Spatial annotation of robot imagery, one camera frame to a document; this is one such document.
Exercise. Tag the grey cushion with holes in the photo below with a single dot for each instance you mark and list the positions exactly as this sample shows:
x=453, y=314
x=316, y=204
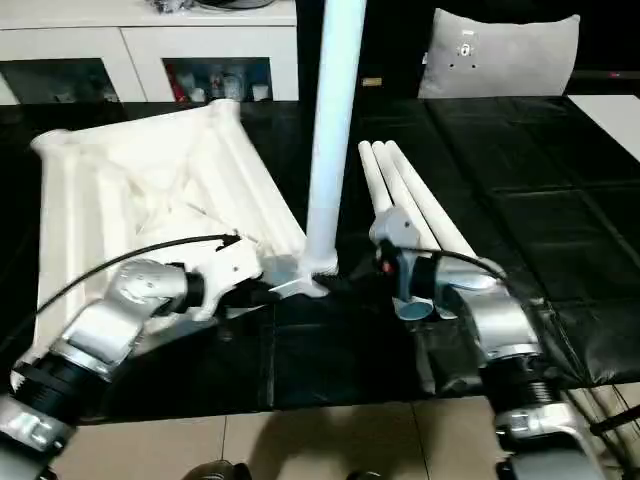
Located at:
x=500, y=55

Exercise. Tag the white cabinet with glass doors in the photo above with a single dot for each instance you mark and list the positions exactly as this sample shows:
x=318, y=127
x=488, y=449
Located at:
x=150, y=45

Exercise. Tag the white plastic table top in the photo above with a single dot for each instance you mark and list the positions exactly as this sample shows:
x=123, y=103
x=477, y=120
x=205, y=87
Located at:
x=125, y=190

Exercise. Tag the yellow label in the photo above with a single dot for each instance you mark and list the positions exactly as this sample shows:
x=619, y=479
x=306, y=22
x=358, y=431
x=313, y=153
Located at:
x=371, y=81

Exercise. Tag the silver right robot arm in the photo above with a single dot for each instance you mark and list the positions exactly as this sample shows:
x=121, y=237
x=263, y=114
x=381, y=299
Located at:
x=500, y=320

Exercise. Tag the white board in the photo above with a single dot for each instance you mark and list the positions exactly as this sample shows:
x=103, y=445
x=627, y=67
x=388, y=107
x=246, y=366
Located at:
x=610, y=120

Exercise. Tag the black floor stand foot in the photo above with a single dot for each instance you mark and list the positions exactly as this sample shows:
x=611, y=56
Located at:
x=615, y=425

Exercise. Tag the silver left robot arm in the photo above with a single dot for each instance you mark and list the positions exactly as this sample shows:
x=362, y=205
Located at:
x=100, y=325

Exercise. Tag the grey rice cooker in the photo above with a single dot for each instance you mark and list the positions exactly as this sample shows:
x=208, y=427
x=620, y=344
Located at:
x=240, y=3

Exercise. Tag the dark robot leg part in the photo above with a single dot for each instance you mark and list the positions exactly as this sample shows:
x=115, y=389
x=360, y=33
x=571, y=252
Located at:
x=215, y=471
x=367, y=475

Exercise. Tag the black screen with red light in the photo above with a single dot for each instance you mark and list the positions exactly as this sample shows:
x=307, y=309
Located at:
x=605, y=82

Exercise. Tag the white plastic upturned table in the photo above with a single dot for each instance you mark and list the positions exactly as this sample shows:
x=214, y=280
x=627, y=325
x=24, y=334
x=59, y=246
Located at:
x=500, y=200

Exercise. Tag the red bottle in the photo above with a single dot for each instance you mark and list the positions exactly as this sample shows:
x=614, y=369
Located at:
x=177, y=87

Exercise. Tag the dark clutter pile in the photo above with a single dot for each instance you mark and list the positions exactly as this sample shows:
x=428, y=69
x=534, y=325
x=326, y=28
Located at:
x=170, y=5

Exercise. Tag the white plastic table leg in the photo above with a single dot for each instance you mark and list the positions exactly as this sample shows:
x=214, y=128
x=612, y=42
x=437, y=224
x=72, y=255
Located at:
x=332, y=125
x=370, y=170
x=425, y=200
x=395, y=185

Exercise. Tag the white cup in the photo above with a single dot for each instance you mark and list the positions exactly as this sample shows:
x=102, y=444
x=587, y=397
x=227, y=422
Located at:
x=258, y=92

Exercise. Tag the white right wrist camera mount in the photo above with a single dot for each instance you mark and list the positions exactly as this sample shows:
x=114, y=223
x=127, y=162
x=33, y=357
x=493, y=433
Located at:
x=395, y=225

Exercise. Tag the black cabinet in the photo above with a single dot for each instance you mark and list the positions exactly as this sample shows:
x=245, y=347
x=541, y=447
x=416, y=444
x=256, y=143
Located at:
x=390, y=40

